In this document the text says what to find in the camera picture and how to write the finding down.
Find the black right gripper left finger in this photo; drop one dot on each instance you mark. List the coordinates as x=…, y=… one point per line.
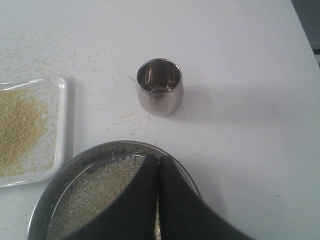
x=132, y=215

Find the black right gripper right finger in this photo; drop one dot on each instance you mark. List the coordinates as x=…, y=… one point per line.
x=183, y=215

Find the round steel mesh sieve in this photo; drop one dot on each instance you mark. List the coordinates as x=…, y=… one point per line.
x=75, y=175

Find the stainless steel cup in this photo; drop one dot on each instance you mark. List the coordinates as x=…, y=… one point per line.
x=160, y=89

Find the yellow grain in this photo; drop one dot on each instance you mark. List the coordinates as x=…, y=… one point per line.
x=117, y=201

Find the yellow fine grains on tray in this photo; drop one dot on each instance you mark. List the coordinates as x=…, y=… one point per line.
x=28, y=129

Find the white rectangular plastic tray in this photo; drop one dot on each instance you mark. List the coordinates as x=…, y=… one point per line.
x=43, y=175

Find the dark vertical post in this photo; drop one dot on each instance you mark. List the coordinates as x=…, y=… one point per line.
x=308, y=12

